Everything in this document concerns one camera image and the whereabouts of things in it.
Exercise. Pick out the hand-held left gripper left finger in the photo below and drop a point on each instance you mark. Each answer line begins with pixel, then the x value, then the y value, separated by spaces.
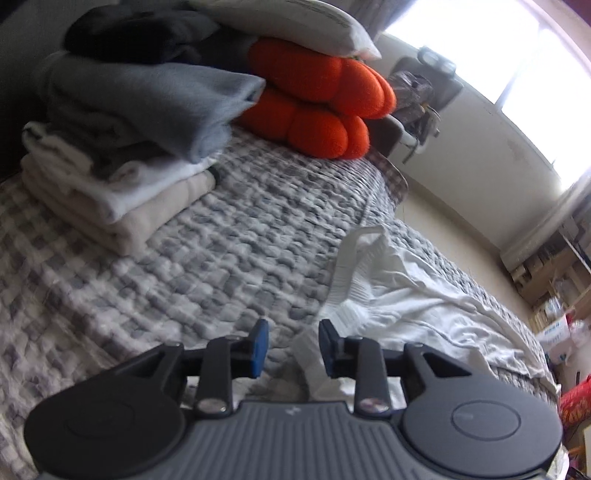
pixel 258 346

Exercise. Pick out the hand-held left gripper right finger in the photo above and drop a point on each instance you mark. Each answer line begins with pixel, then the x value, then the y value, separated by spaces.
pixel 327 348

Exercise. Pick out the white pants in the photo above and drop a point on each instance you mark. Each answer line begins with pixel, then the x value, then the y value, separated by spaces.
pixel 415 314

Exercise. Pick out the grey checked quilt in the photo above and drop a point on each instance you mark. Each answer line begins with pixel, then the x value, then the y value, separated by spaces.
pixel 207 258

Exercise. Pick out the beige folded garment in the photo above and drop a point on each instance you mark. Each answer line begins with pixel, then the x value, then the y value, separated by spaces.
pixel 152 207

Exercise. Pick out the white folded garment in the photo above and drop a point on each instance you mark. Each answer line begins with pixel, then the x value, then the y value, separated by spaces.
pixel 115 194

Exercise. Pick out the white cardboard box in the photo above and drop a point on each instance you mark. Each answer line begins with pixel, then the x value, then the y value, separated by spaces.
pixel 554 337

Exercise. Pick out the wooden shelf unit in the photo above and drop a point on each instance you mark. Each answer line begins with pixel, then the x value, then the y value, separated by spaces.
pixel 554 277

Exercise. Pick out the white office chair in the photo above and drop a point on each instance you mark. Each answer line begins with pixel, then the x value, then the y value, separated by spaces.
pixel 415 124

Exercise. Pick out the red bag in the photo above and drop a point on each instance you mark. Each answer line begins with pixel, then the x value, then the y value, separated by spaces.
pixel 576 399

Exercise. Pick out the clear plastic bag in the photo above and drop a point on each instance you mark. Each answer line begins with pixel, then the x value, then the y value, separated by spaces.
pixel 581 327

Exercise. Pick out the grey curtain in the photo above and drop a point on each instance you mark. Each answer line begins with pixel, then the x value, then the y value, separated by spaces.
pixel 378 11
pixel 549 221

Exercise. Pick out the orange flower cushion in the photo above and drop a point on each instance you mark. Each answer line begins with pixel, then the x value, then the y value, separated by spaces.
pixel 314 92

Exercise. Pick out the grey backpack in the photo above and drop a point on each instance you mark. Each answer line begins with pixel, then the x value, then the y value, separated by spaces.
pixel 411 92

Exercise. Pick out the grey folded garment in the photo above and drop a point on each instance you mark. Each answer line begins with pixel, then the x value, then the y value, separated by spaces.
pixel 138 101

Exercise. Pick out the white pillow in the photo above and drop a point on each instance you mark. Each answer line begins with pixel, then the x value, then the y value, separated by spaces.
pixel 300 23

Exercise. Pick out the black folded garment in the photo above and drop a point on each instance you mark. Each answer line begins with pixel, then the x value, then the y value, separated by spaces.
pixel 138 37

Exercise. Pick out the window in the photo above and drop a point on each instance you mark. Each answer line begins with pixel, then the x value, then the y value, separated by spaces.
pixel 498 55

